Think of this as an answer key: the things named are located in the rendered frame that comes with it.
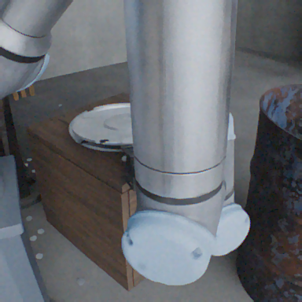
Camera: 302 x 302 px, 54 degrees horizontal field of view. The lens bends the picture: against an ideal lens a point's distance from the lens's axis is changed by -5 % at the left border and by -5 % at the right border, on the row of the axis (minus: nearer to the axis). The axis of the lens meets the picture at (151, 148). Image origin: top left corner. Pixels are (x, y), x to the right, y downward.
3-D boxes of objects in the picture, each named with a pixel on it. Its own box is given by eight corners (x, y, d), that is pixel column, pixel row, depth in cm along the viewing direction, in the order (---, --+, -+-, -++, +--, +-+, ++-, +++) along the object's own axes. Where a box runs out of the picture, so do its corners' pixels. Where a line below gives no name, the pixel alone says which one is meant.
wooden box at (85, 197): (211, 219, 101) (223, 124, 84) (129, 292, 77) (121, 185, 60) (127, 174, 125) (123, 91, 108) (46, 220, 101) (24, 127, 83)
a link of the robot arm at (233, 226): (256, 197, 38) (252, 246, 42) (208, 163, 47) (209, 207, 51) (204, 222, 35) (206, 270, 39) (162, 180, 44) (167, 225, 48)
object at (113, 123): (196, 112, 87) (196, 109, 87) (162, 153, 63) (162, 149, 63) (106, 103, 97) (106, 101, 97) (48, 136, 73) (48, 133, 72)
